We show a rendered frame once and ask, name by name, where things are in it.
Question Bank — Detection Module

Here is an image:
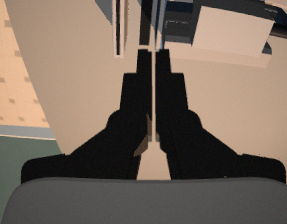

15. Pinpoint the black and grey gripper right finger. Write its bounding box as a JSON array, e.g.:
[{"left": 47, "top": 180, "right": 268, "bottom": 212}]
[{"left": 155, "top": 49, "right": 286, "bottom": 184}]

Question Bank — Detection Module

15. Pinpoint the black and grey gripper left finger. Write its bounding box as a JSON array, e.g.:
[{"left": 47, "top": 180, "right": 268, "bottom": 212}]
[{"left": 21, "top": 49, "right": 152, "bottom": 184}]

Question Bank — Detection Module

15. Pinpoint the grey rectangular block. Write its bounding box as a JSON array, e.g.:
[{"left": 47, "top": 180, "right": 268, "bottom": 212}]
[{"left": 187, "top": 0, "right": 274, "bottom": 57}]

